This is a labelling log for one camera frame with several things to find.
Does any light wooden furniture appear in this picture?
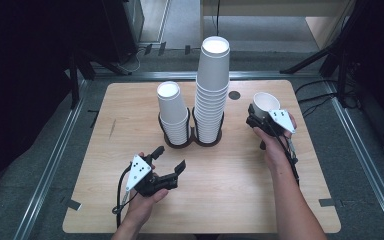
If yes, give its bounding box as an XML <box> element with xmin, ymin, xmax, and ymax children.
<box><xmin>199</xmin><ymin>0</ymin><xmax>358</xmax><ymax>51</ymax></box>

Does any black metal stand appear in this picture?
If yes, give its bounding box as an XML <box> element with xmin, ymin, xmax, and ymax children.
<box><xmin>68</xmin><ymin>49</ymin><xmax>133</xmax><ymax>109</ymax></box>

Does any black cabinet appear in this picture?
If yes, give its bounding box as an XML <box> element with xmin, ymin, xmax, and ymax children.
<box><xmin>101</xmin><ymin>0</ymin><xmax>145</xmax><ymax>64</ymax></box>

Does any white paper cup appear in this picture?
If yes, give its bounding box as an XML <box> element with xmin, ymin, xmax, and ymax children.
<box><xmin>252</xmin><ymin>92</ymin><xmax>282</xmax><ymax>120</ymax></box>

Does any person's left hand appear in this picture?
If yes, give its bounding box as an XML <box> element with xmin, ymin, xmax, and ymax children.
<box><xmin>123</xmin><ymin>152</ymin><xmax>170</xmax><ymax>230</ymax></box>

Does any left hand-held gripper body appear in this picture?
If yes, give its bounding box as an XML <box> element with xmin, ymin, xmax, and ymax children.
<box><xmin>125</xmin><ymin>154</ymin><xmax>163</xmax><ymax>197</ymax></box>

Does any black hanging cable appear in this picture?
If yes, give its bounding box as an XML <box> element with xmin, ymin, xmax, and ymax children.
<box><xmin>215</xmin><ymin>0</ymin><xmax>221</xmax><ymax>37</ymax></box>

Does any tall stack of white cups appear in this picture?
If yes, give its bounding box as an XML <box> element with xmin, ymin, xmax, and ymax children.
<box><xmin>193</xmin><ymin>35</ymin><xmax>231</xmax><ymax>145</ymax></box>

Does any left hand-held gripper cable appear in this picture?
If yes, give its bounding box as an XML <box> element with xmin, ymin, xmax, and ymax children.
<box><xmin>112</xmin><ymin>165</ymin><xmax>139</xmax><ymax>231</ymax></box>

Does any white floor cable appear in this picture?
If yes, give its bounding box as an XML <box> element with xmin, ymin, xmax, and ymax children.
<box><xmin>123</xmin><ymin>46</ymin><xmax>148</xmax><ymax>73</ymax></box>

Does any short stack of white cups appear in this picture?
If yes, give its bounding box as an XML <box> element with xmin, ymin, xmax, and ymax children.
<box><xmin>156</xmin><ymin>80</ymin><xmax>190</xmax><ymax>146</ymax></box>

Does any hand-held gripper cable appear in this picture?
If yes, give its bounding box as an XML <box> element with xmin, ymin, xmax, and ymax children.
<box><xmin>273</xmin><ymin>123</ymin><xmax>301</xmax><ymax>186</ymax></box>
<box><xmin>112</xmin><ymin>165</ymin><xmax>139</xmax><ymax>231</ymax></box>

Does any black double cup holder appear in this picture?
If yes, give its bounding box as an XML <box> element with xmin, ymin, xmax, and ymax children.
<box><xmin>157</xmin><ymin>107</ymin><xmax>225</xmax><ymax>150</ymax></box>

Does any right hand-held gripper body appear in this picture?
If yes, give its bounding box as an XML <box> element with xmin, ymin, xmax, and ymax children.
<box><xmin>245</xmin><ymin>109</ymin><xmax>297</xmax><ymax>151</ymax></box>

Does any right hand-held gripper cable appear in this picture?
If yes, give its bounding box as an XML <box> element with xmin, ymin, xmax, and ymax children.
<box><xmin>273</xmin><ymin>123</ymin><xmax>301</xmax><ymax>186</ymax></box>

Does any person's right hand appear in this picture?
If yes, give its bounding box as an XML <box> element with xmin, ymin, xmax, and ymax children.
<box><xmin>253</xmin><ymin>113</ymin><xmax>298</xmax><ymax>170</ymax></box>

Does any black floor cable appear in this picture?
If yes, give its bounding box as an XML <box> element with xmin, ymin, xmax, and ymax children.
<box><xmin>294</xmin><ymin>79</ymin><xmax>338</xmax><ymax>96</ymax></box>
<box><xmin>298</xmin><ymin>93</ymin><xmax>338</xmax><ymax>118</ymax></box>

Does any aluminium frame rail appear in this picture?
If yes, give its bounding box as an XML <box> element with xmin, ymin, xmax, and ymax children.
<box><xmin>324</xmin><ymin>79</ymin><xmax>384</xmax><ymax>240</ymax></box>
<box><xmin>93</xmin><ymin>70</ymin><xmax>324</xmax><ymax>82</ymax></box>
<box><xmin>13</xmin><ymin>79</ymin><xmax>89</xmax><ymax>240</ymax></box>

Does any black tripod stand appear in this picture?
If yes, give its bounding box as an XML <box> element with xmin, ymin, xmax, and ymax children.
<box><xmin>279</xmin><ymin>0</ymin><xmax>364</xmax><ymax>109</ymax></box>

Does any dark curtain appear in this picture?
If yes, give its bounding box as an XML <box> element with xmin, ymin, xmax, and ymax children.
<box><xmin>0</xmin><ymin>0</ymin><xmax>81</xmax><ymax>228</ymax></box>

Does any black floor tape mark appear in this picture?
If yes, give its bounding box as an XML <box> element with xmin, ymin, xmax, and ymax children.
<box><xmin>87</xmin><ymin>109</ymin><xmax>100</xmax><ymax>129</ymax></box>

